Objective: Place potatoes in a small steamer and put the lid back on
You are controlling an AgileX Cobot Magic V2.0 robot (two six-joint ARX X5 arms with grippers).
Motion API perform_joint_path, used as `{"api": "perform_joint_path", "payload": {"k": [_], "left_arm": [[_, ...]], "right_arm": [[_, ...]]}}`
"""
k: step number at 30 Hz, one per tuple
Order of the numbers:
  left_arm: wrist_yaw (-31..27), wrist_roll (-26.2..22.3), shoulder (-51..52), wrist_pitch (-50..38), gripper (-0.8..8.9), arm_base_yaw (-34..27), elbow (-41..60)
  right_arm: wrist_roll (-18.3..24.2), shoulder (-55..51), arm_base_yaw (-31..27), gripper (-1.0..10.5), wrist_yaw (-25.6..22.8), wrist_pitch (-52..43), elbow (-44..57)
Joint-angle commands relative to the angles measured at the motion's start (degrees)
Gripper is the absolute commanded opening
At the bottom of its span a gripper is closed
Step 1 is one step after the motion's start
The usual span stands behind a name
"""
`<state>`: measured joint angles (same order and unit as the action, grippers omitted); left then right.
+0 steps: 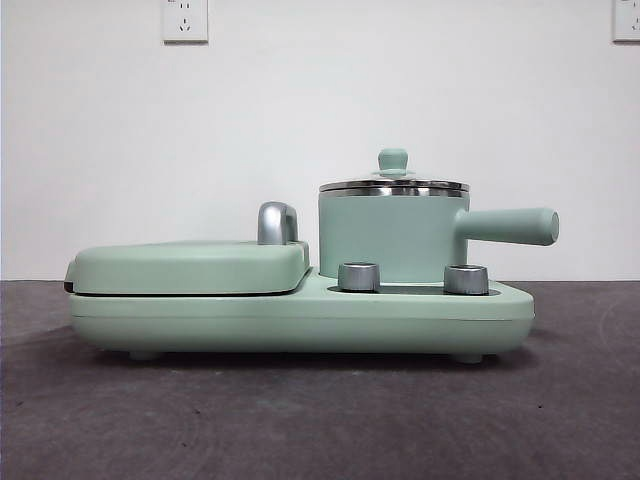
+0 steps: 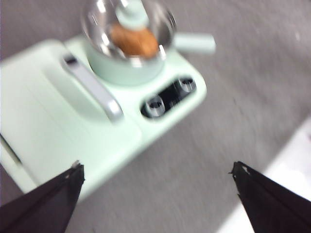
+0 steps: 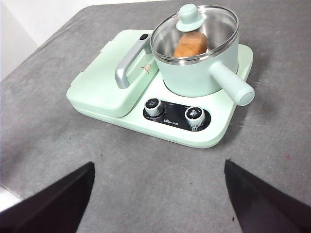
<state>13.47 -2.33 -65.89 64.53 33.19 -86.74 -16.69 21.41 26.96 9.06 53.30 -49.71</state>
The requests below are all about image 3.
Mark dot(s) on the glass lid with green knob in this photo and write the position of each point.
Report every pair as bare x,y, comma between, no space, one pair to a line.
188,17

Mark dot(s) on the silver control knob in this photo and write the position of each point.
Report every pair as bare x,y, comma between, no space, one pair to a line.
194,116
153,106

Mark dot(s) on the mint green breakfast machine base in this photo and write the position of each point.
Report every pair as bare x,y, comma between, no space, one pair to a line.
218,126

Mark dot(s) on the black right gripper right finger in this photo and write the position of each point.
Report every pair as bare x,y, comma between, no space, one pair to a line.
267,206

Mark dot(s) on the brown potato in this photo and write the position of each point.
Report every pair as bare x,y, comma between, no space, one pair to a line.
192,46

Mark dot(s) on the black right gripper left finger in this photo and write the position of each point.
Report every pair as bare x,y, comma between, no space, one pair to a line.
48,206

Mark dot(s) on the mint green griddle cover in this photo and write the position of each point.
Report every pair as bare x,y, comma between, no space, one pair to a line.
97,89

